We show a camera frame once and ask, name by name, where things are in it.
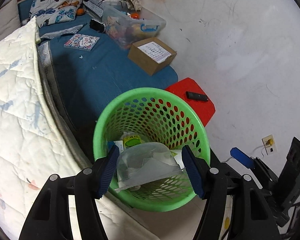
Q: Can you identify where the brown cardboard box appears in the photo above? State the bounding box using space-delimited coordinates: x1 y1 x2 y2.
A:
128 37 177 76

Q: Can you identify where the black small device on bed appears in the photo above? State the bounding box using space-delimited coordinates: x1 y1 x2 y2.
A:
89 18 106 33

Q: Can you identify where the white quilted mattress pad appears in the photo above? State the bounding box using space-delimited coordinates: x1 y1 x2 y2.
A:
0 16 161 240

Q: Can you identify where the white green milk carton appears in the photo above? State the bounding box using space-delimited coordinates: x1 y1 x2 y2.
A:
107 140 126 156

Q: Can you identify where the colourful sticker book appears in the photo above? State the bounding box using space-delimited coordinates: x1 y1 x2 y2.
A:
64 34 100 51

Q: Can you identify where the green plastic waste basket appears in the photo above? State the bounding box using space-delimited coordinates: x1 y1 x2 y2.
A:
93 87 210 212

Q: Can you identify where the wall power socket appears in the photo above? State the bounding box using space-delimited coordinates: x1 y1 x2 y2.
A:
262 134 277 155

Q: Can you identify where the clear bottle yellow label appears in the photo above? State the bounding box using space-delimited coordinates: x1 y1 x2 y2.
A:
120 132 147 148

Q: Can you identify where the black remote control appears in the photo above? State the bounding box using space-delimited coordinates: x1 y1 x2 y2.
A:
186 91 209 102

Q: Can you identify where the butterfly print pillow right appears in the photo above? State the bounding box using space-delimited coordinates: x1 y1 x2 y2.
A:
27 0 83 28

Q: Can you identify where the clear plastic storage bin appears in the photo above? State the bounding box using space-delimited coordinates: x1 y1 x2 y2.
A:
102 2 166 49

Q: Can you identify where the beige cushion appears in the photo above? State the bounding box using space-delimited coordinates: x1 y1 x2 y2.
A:
0 0 20 41

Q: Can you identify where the clear plastic food container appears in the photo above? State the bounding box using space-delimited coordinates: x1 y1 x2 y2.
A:
115 142 185 192

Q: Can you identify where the red plastic stool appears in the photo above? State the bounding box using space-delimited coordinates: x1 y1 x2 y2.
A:
165 77 216 127

